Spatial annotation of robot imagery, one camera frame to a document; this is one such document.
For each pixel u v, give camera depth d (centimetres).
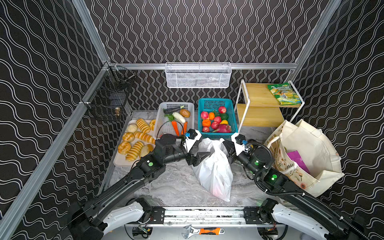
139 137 104
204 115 106
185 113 113
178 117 111
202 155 61
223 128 100
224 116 110
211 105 117
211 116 110
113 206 49
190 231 70
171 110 112
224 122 106
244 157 60
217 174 70
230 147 62
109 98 92
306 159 79
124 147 95
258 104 79
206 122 106
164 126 111
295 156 79
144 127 106
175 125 110
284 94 80
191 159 58
